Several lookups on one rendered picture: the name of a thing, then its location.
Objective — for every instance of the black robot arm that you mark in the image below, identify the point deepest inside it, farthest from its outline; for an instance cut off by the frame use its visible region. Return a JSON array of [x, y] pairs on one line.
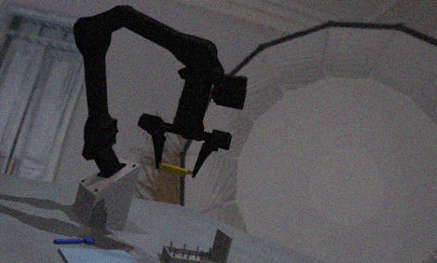
[[199, 55]]

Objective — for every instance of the light blue flat mat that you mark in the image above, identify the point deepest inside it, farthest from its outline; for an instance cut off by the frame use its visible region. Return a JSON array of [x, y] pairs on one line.
[[77, 255]]

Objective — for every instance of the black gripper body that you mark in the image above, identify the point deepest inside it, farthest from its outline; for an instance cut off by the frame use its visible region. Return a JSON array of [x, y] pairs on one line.
[[188, 121]]

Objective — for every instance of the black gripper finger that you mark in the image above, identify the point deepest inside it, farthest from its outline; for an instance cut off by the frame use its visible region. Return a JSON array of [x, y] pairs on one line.
[[204, 152], [158, 141]]

